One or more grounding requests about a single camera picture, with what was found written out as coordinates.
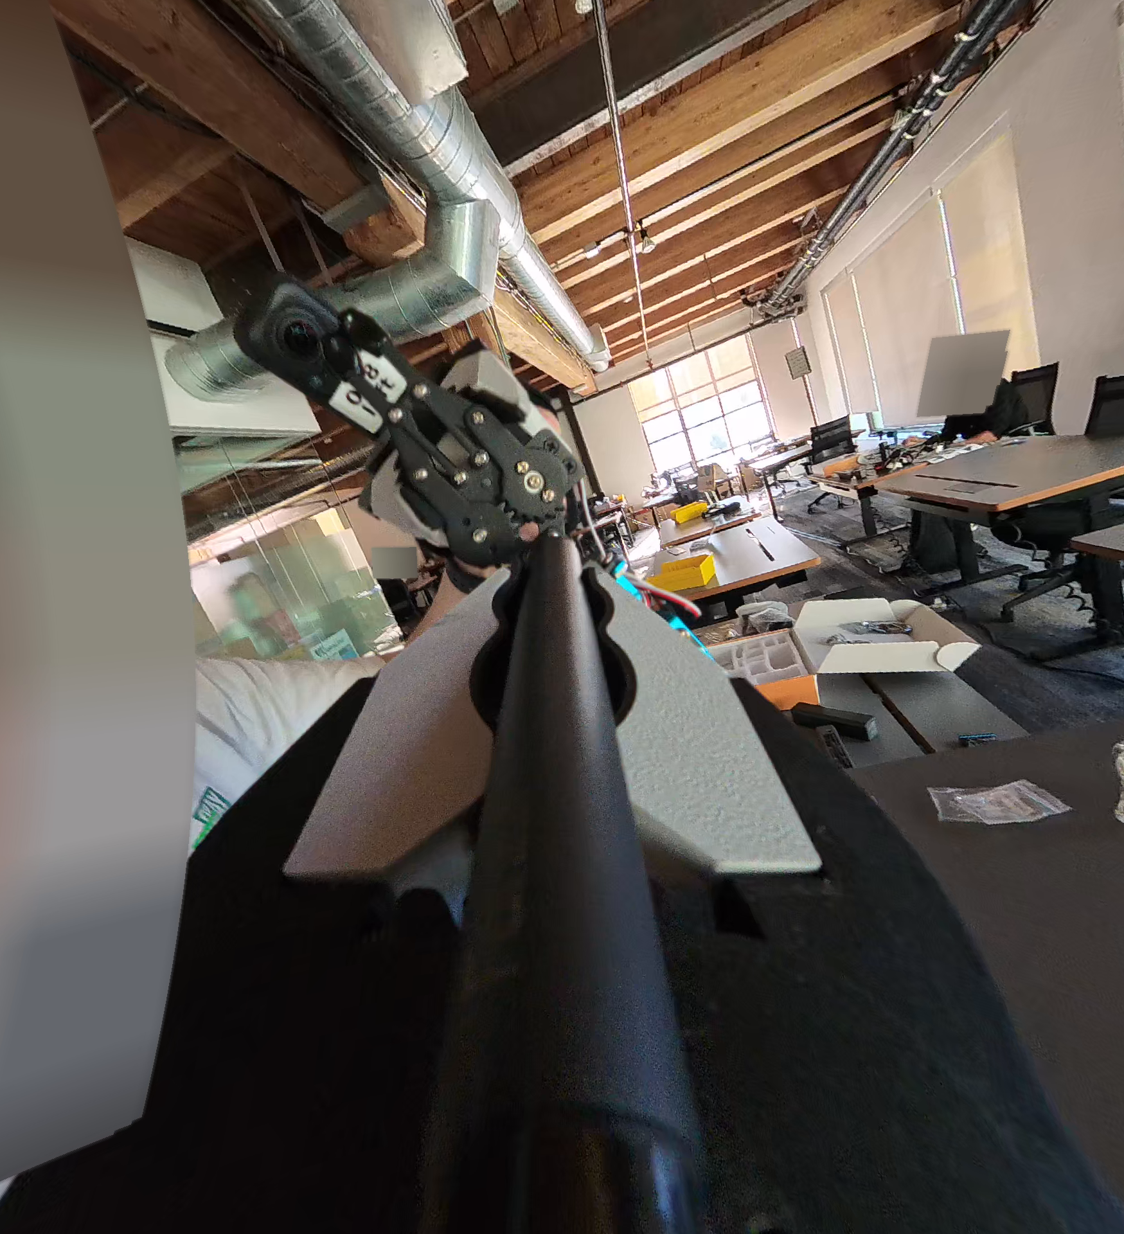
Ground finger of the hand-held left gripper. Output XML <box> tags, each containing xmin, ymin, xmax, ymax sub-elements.
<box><xmin>358</xmin><ymin>451</ymin><xmax>453</xmax><ymax>549</ymax></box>
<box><xmin>440</xmin><ymin>349</ymin><xmax>549</xmax><ymax>432</ymax></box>

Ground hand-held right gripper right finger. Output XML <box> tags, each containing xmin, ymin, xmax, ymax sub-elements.
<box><xmin>581</xmin><ymin>567</ymin><xmax>825</xmax><ymax>876</ymax></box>

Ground dark desk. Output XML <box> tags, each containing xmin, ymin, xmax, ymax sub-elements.
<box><xmin>850</xmin><ymin>709</ymin><xmax>1124</xmax><ymax>1234</ymax></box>

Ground silver spiral air duct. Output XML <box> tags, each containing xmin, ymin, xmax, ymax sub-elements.
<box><xmin>165</xmin><ymin>204</ymin><xmax>504</xmax><ymax>402</ymax></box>
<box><xmin>234</xmin><ymin>0</ymin><xmax>614</xmax><ymax>374</ymax></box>

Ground person's left hand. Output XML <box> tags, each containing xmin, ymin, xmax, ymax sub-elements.
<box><xmin>408</xmin><ymin>562</ymin><xmax>514</xmax><ymax>644</ymax></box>

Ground ceiling sprinkler pipe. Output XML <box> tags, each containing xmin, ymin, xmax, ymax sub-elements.
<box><xmin>594</xmin><ymin>0</ymin><xmax>649</xmax><ymax>334</ymax></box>

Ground red white black servo cable bundle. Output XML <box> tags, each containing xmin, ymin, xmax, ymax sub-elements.
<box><xmin>576</xmin><ymin>481</ymin><xmax>704</xmax><ymax>619</ymax></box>

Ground blue and black toy robot arm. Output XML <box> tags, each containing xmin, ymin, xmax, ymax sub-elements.
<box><xmin>334</xmin><ymin>307</ymin><xmax>712</xmax><ymax>667</ymax></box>

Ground black ceiling pipes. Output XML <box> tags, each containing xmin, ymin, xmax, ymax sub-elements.
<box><xmin>755</xmin><ymin>0</ymin><xmax>1036</xmax><ymax>311</ymax></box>

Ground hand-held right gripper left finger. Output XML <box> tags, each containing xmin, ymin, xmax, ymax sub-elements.
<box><xmin>283</xmin><ymin>567</ymin><xmax>525</xmax><ymax>881</ymax></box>

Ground person's white shirt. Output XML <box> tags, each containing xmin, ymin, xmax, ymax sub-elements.
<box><xmin>196</xmin><ymin>657</ymin><xmax>390</xmax><ymax>851</ymax></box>

